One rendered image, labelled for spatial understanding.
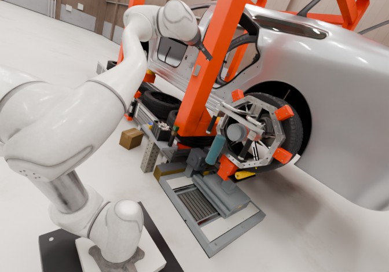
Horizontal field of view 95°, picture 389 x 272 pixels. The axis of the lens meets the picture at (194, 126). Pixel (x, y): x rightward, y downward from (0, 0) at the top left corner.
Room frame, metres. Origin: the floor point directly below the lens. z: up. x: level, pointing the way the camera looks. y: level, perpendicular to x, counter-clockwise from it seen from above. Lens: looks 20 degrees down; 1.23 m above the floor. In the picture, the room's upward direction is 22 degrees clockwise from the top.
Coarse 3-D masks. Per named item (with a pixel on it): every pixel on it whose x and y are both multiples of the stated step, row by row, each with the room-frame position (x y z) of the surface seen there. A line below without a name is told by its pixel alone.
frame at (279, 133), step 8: (248, 96) 1.43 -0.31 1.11; (232, 104) 1.51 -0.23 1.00; (240, 104) 1.47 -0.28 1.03; (256, 104) 1.37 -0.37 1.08; (264, 104) 1.33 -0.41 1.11; (272, 112) 1.27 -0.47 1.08; (224, 120) 1.53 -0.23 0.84; (272, 120) 1.26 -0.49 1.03; (280, 120) 1.27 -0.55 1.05; (216, 128) 1.53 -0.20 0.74; (280, 128) 1.21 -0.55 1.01; (224, 136) 1.51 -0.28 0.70; (280, 136) 1.18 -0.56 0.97; (224, 144) 1.49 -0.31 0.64; (272, 144) 1.20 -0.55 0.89; (280, 144) 1.21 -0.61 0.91; (224, 152) 1.41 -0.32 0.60; (272, 152) 1.18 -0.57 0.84; (232, 160) 1.34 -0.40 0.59; (240, 160) 1.35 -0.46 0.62; (256, 160) 1.27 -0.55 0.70; (264, 160) 1.19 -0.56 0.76
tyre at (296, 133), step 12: (252, 96) 1.50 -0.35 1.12; (264, 96) 1.44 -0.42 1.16; (288, 120) 1.27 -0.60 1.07; (300, 120) 1.41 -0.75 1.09; (288, 132) 1.24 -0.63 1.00; (300, 132) 1.34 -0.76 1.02; (288, 144) 1.21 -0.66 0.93; (300, 144) 1.34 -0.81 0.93; (240, 168) 1.37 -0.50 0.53; (252, 168) 1.30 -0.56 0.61; (264, 168) 1.25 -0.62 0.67
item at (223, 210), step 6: (198, 174) 1.61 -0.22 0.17; (204, 174) 1.68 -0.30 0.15; (210, 174) 1.73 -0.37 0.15; (192, 180) 1.57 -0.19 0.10; (198, 180) 1.52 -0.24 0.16; (198, 186) 1.50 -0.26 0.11; (204, 186) 1.46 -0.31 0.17; (204, 192) 1.44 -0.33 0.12; (210, 192) 1.44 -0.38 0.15; (210, 198) 1.38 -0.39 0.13; (216, 198) 1.39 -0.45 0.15; (216, 204) 1.32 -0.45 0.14; (222, 204) 1.34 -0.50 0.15; (246, 204) 1.46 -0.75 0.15; (222, 210) 1.27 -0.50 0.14; (228, 210) 1.30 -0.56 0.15; (234, 210) 1.31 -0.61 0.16; (240, 210) 1.42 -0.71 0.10; (222, 216) 1.26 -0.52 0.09; (228, 216) 1.27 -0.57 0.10
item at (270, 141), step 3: (264, 114) 1.78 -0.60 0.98; (267, 114) 1.76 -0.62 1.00; (261, 117) 1.79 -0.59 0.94; (270, 117) 1.73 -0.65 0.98; (273, 129) 1.68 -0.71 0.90; (273, 135) 1.65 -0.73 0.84; (264, 138) 1.70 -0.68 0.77; (267, 138) 1.68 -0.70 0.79; (270, 138) 1.66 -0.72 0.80; (273, 138) 1.65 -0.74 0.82; (258, 141) 1.72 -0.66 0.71; (264, 141) 1.69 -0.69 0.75; (267, 141) 1.67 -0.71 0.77; (270, 141) 1.65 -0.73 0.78; (273, 141) 1.64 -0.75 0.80; (261, 144) 1.70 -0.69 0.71; (267, 144) 1.66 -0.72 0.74; (270, 144) 1.64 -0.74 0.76
